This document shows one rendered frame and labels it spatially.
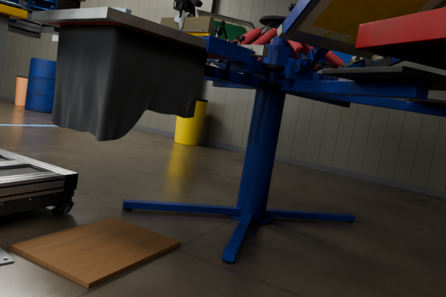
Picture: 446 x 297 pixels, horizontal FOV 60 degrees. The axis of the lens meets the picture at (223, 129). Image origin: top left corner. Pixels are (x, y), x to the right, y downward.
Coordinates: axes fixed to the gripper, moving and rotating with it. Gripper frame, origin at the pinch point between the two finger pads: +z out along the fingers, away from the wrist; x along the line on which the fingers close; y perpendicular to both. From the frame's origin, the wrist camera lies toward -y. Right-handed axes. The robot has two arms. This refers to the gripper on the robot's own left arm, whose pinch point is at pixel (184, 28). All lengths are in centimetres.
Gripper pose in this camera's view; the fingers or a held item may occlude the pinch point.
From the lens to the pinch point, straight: 199.0
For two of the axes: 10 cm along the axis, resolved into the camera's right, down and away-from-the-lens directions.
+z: -1.7, 9.8, 0.7
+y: -7.4, -1.7, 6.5
